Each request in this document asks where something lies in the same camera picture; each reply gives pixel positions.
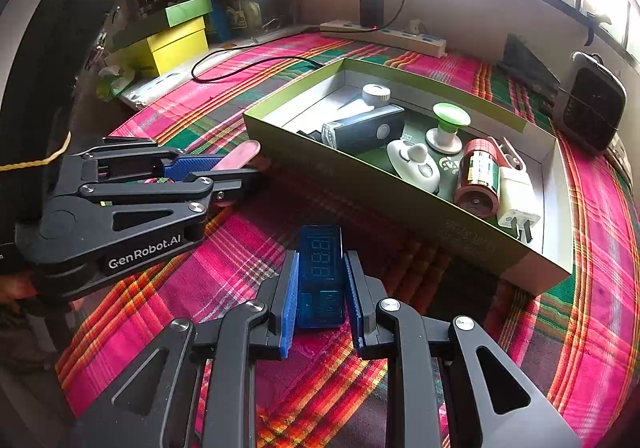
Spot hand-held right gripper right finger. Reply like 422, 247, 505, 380
342, 248, 583, 448

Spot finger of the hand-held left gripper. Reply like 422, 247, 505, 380
42, 167, 262, 254
70, 137, 236, 181

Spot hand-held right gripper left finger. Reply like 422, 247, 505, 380
70, 248, 301, 448

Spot blue usb meter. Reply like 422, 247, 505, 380
297, 224, 347, 330

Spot pink plastic case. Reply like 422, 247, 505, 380
210, 139, 271, 208

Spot green cardboard box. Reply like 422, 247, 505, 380
242, 57, 573, 296

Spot white panda toy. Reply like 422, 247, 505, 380
386, 138, 442, 194

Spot black bike light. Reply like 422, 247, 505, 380
321, 104, 406, 149

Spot brown bottle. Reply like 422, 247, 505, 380
454, 138, 502, 218

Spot small white round cap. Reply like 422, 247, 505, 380
361, 83, 392, 106

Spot white charger plug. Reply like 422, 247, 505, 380
496, 167, 543, 244

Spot green mushroom shaped toy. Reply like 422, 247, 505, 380
425, 102, 472, 155

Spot green and white wrapper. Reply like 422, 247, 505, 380
95, 66, 136, 102

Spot white papers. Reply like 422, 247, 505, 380
117, 71, 201, 112

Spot blue box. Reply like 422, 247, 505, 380
204, 0, 233, 43

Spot grey box green lid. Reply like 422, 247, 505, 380
106, 0, 215, 53

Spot black power adapter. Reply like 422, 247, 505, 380
359, 0, 386, 29

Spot white power strip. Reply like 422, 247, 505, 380
319, 18, 447, 59

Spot grey striped cloth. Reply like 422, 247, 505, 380
602, 138, 633, 184

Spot black grey speaker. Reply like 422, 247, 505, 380
556, 51, 628, 156

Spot black window latch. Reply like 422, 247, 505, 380
582, 13, 613, 46

